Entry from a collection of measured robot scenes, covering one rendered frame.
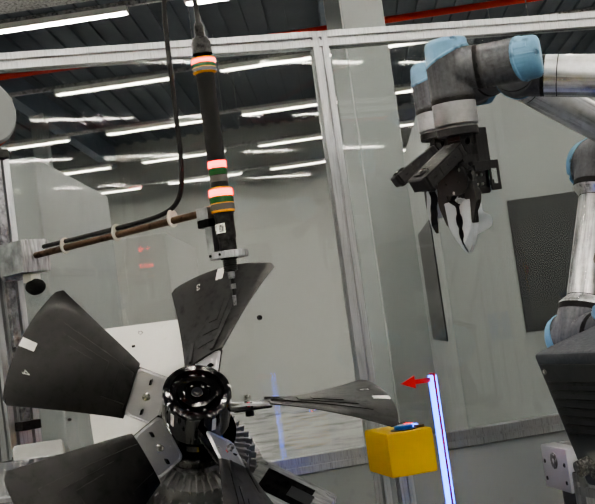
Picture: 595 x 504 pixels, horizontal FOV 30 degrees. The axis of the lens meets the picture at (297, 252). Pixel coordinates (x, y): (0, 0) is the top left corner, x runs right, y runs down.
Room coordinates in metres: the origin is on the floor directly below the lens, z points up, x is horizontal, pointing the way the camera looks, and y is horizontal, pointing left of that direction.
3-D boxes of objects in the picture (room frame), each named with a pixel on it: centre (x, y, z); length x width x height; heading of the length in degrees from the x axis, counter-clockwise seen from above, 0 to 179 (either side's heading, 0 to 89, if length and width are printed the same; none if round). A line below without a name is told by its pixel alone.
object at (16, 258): (2.38, 0.59, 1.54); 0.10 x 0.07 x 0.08; 49
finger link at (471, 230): (1.87, -0.31, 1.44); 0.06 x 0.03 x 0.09; 126
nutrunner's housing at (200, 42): (1.97, 0.12, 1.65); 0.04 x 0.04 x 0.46
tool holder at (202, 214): (1.98, 0.13, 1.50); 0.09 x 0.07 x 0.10; 49
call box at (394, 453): (2.34, -0.16, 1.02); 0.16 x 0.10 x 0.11; 14
